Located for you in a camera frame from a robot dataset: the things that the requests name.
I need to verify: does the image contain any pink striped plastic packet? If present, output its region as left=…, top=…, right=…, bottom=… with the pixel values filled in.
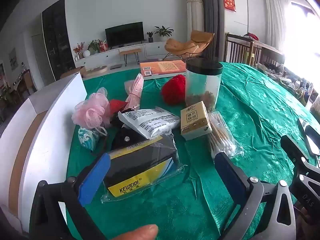
left=124, top=73, right=145, bottom=110

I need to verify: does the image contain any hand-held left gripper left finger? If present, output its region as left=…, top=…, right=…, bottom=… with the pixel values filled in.
left=29, top=154, right=111, bottom=240

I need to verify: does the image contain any black flat television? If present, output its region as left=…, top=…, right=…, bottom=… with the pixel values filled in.
left=105, top=22, right=145, bottom=48

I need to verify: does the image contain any red fabric pouch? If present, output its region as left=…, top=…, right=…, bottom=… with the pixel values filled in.
left=109, top=99, right=129, bottom=114

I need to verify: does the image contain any white television cabinet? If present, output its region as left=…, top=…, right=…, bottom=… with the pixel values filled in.
left=74, top=41, right=173, bottom=68

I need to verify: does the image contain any leafy green potted plant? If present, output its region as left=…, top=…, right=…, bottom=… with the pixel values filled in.
left=87, top=39, right=107, bottom=53

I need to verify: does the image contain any smartphone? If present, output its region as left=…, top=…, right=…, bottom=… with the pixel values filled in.
left=297, top=118, right=320, bottom=156

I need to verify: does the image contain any red yarn ball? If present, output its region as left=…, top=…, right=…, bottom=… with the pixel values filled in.
left=161, top=75, right=187, bottom=105

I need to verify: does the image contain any orange rocking chair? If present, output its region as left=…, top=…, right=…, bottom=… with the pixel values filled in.
left=164, top=30, right=215, bottom=61

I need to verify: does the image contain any beige tissue pack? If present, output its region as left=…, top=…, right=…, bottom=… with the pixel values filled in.
left=180, top=101, right=212, bottom=141

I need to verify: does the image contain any white cardboard box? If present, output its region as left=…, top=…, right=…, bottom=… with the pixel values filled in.
left=0, top=72, right=88, bottom=234

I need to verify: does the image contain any large green potted plant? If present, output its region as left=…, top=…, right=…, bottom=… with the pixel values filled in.
left=154, top=26, right=174, bottom=42

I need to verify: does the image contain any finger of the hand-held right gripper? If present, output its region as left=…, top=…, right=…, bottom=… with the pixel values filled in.
left=280, top=134, right=320, bottom=178

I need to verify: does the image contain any pink mesh bath pouf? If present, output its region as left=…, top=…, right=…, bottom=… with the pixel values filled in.
left=72, top=87, right=111, bottom=132

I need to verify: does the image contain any person's left hand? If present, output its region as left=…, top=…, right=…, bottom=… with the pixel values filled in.
left=109, top=224, right=159, bottom=240

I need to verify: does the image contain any black lace cloth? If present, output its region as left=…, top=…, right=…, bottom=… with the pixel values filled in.
left=110, top=109, right=148, bottom=153

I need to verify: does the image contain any bag of cotton swabs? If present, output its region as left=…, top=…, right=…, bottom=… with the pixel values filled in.
left=207, top=112, right=244, bottom=160

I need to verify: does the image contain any red wall hanging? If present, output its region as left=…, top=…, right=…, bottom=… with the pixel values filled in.
left=223, top=0, right=237, bottom=12

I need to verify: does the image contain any white standing air conditioner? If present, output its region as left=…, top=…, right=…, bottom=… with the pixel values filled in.
left=185, top=0, right=205, bottom=33

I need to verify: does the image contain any clutter along window side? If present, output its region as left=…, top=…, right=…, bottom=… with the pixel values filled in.
left=255, top=61, right=320, bottom=113

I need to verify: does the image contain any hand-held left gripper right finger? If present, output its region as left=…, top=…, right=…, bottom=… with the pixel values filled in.
left=214, top=151, right=297, bottom=240

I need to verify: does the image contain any clear jar with black lid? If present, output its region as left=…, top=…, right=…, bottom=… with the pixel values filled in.
left=185, top=58, right=223, bottom=112

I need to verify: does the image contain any brown cardboard box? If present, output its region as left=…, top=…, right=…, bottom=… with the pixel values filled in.
left=60, top=66, right=86, bottom=80

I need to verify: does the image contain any white printed plastic packet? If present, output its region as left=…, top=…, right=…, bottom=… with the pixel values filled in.
left=118, top=107, right=181, bottom=140

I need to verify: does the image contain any round wooden tray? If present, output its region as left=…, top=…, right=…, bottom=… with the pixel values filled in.
left=84, top=65, right=108, bottom=78

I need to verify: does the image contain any wooden bench with metal legs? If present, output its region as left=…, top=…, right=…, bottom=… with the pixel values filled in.
left=119, top=47, right=142, bottom=66

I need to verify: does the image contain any red flower arrangement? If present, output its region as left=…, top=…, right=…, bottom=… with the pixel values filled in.
left=73, top=42, right=85, bottom=60

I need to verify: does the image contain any teal wave-patterned sachet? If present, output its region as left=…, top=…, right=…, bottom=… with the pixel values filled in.
left=78, top=126, right=108, bottom=152

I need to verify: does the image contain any white sheer curtain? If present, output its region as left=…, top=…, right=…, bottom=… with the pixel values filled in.
left=264, top=0, right=290, bottom=52

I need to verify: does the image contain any tall black cabinet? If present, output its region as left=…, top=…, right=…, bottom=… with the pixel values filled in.
left=42, top=0, right=76, bottom=80

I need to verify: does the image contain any green patterned tablecloth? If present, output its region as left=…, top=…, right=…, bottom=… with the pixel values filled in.
left=66, top=61, right=320, bottom=240

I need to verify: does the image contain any orange paperback book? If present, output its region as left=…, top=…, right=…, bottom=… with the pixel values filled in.
left=140, top=60, right=187, bottom=81

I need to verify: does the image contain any black yellow box in bag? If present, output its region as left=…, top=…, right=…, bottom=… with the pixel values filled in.
left=101, top=134, right=188, bottom=204

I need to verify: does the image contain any grey curtain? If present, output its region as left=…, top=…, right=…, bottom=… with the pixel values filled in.
left=194, top=0, right=227, bottom=62

